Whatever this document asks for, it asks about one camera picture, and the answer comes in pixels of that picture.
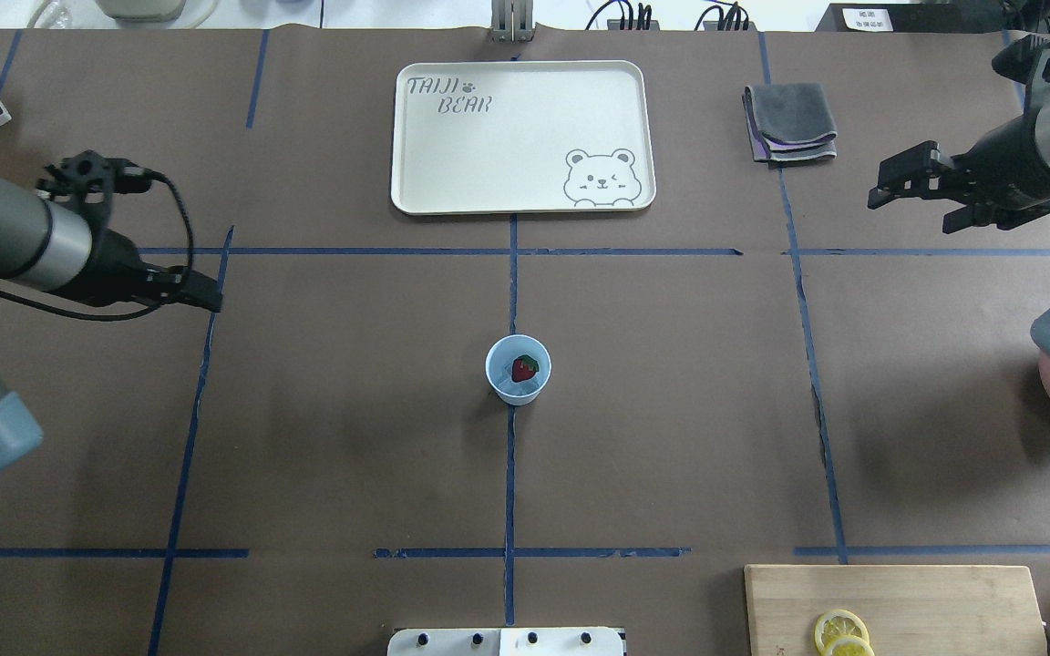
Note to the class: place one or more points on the folded grey cloth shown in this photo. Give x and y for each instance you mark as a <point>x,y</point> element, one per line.
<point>789,123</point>

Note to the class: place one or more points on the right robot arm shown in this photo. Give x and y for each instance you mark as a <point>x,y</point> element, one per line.
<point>1041,114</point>

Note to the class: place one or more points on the cream bear serving tray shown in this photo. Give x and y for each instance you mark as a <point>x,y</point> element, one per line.
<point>471,138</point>

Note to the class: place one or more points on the aluminium frame post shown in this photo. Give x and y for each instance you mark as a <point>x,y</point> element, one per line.
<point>512,21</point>

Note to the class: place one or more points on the light blue plastic cup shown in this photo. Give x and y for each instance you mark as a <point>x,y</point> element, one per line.
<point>498,363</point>

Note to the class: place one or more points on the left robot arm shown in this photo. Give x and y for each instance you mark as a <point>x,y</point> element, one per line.
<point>59,255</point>

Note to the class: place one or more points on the bamboo cutting board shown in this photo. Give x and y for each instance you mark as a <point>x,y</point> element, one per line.
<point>907,609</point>

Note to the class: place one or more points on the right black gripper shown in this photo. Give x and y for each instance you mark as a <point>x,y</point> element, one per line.
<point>1003,157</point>

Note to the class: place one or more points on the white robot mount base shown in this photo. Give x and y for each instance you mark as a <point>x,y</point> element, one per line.
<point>577,640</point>

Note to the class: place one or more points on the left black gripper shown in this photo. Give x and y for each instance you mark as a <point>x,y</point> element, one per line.
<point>113,267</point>

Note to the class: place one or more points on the lemon slice stack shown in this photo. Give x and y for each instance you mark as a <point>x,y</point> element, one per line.
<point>841,632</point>

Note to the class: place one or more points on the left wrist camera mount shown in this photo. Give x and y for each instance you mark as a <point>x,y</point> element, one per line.
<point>86,184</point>

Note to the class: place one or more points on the red strawberry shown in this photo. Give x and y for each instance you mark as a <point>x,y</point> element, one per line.
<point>523,368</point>

